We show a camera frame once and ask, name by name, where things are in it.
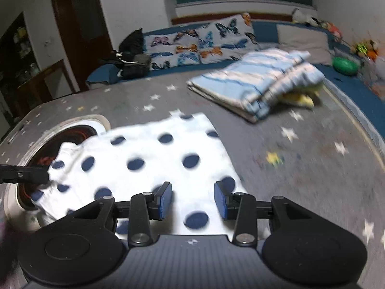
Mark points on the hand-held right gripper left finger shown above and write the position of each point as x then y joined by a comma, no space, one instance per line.
167,201

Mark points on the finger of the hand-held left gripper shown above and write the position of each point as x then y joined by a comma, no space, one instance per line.
27,175

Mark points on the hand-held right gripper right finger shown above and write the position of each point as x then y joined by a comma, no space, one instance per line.
221,201

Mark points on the white polka dot garment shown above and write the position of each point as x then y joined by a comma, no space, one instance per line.
150,144

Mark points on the black bag and clothes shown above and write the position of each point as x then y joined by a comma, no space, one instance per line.
132,42

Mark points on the dark wooden cabinet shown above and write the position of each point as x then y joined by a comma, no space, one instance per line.
18,51

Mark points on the folded blue striped blanket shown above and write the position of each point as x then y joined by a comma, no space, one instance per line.
255,78

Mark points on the folded yellow cloth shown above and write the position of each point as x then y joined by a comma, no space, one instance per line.
297,97

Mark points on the olive green bag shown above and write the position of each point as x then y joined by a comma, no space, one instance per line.
137,64

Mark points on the butterfly print pillow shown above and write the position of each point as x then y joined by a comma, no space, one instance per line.
168,45
222,36

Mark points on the brown wooden door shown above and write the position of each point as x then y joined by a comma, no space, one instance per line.
81,21

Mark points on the blue sofa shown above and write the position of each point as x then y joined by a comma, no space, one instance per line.
264,30

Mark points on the grey pillow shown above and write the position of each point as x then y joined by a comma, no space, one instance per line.
300,39

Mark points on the green ball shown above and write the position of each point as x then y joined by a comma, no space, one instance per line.
345,65

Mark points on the clear plastic toy box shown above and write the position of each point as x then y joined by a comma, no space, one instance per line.
376,75

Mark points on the white and black plush toy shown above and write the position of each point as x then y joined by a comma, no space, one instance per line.
303,16

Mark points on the pink plush toy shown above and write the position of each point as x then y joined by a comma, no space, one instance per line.
331,30

